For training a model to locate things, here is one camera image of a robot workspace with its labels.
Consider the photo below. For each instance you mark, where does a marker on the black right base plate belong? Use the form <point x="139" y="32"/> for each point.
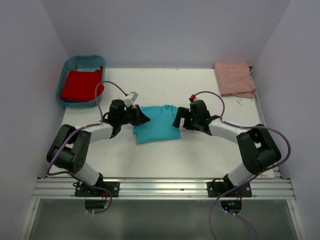
<point x="217" y="187"/>

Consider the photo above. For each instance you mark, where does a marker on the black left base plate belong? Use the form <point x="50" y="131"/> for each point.
<point x="106" y="189"/>

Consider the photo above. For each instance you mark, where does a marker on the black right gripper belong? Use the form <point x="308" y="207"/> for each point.
<point x="184" y="112"/>

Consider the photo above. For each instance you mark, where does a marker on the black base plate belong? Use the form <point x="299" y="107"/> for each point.
<point x="106" y="189"/>
<point x="217" y="187"/>

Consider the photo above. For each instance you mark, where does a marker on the folded pink t-shirt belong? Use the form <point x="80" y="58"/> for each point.
<point x="234" y="79"/>

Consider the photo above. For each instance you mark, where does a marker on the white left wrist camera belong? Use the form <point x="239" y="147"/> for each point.
<point x="130" y="99"/>

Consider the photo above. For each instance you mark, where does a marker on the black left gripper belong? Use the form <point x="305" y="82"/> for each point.
<point x="140" y="118"/>

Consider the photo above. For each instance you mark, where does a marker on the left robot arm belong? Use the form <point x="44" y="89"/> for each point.
<point x="70" y="146"/>

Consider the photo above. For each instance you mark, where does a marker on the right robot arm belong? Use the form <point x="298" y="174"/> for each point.
<point x="257" y="148"/>

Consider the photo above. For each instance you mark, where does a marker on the red t-shirt in bin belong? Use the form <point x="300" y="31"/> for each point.
<point x="80" y="86"/>

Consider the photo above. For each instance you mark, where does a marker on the teal t-shirt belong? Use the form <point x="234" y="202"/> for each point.
<point x="160" y="127"/>

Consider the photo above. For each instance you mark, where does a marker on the aluminium mounting rail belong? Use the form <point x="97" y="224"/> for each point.
<point x="162" y="188"/>

